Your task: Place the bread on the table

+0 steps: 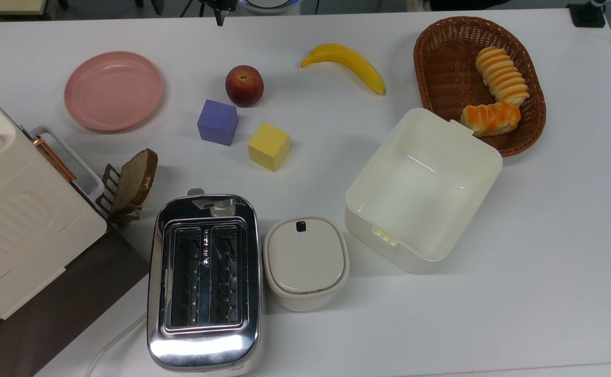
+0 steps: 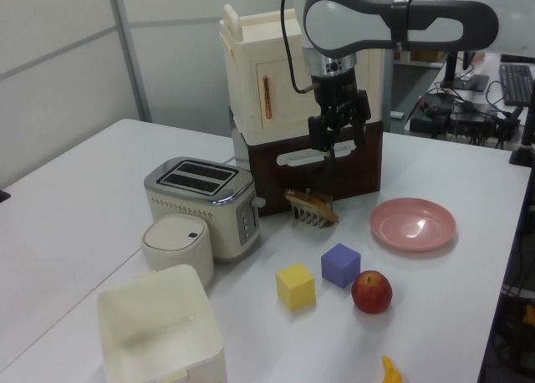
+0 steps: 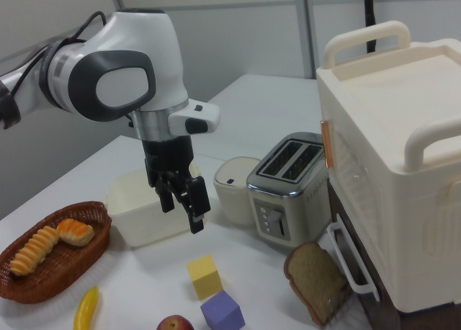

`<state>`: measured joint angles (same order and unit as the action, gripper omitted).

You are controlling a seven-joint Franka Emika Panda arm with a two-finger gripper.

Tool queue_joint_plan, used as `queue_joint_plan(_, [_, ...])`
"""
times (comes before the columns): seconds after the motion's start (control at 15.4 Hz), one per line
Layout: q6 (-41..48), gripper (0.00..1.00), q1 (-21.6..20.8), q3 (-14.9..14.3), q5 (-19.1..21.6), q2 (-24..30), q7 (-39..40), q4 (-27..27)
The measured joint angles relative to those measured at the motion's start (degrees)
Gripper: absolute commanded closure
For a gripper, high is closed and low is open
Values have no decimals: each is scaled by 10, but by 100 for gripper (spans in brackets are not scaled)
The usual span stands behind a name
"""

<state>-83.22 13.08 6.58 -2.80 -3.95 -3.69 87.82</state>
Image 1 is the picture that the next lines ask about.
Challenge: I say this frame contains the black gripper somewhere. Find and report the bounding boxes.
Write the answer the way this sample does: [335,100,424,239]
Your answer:
[201,0,238,27]

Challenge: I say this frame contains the short orange bread roll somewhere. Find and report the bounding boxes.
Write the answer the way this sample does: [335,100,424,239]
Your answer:
[460,102,521,138]

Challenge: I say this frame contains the brown toast bread slice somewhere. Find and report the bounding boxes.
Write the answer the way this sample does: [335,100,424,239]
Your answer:
[110,149,159,214]

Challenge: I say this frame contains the long twisted bread roll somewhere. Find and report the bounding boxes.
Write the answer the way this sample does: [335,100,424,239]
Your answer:
[475,47,530,108]

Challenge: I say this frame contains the red apple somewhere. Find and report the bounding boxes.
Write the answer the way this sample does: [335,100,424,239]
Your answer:
[225,65,264,108]

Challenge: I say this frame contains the purple cube block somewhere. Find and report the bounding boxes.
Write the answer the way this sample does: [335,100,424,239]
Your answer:
[197,99,239,147]

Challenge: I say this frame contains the pink round plate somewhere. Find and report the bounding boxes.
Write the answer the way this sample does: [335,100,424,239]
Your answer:
[64,51,163,133]

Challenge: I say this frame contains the yellow cube block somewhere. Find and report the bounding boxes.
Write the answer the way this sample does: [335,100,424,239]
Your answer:
[248,123,291,172]

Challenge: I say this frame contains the yellow banana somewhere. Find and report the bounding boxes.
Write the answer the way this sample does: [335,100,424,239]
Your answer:
[301,43,386,96]

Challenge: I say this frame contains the beige desk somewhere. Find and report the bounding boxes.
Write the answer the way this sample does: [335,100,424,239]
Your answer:
[0,0,47,16]

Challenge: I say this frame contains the copper oven latch bar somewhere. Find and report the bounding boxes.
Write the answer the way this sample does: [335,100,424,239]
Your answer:
[34,135,77,183]

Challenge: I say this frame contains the brown wicker basket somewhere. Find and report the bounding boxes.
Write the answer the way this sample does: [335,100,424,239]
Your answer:
[414,16,547,158]

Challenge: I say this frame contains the small white lidded bin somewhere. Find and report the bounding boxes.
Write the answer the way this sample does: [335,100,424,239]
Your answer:
[263,216,350,313]

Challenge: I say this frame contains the white open plastic box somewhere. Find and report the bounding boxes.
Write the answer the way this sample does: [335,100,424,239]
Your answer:
[345,108,503,274]

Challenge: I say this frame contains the cream toy oven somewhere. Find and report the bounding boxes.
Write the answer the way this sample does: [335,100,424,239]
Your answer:
[0,79,108,343]

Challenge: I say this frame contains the silver two-slot toaster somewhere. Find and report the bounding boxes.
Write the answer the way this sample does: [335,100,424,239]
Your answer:
[147,188,264,373]

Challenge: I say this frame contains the white oven door handle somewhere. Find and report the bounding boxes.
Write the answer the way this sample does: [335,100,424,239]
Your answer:
[29,126,106,202]

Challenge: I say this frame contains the white toaster power cable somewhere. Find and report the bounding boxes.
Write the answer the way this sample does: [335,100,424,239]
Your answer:
[84,313,149,377]

